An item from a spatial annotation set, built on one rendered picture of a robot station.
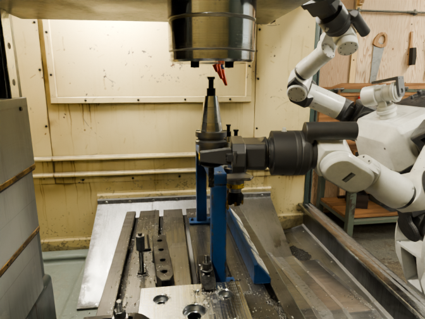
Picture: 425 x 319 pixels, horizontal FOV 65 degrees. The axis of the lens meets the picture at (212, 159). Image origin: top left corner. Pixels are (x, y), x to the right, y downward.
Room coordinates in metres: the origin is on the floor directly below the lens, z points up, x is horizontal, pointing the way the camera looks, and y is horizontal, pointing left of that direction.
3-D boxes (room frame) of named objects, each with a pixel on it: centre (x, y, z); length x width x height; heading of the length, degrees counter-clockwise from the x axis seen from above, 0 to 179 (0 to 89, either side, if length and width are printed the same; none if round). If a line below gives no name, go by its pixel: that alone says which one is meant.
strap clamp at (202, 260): (0.74, 0.02, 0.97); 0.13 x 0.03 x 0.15; 8
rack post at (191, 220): (1.26, 0.04, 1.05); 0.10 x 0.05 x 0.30; 98
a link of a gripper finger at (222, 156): (0.62, -0.01, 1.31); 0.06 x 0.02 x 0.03; 89
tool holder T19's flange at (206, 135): (0.66, 0.00, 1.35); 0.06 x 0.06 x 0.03
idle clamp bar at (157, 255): (0.89, 0.15, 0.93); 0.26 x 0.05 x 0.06; 13
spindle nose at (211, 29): (0.65, 0.00, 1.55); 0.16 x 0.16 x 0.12
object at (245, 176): (0.83, -0.07, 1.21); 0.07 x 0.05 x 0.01; 98
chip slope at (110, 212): (1.30, 0.08, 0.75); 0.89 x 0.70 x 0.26; 98
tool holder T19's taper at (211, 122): (0.65, 0.00, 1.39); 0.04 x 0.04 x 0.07
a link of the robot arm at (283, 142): (0.65, -0.10, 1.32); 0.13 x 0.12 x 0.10; 179
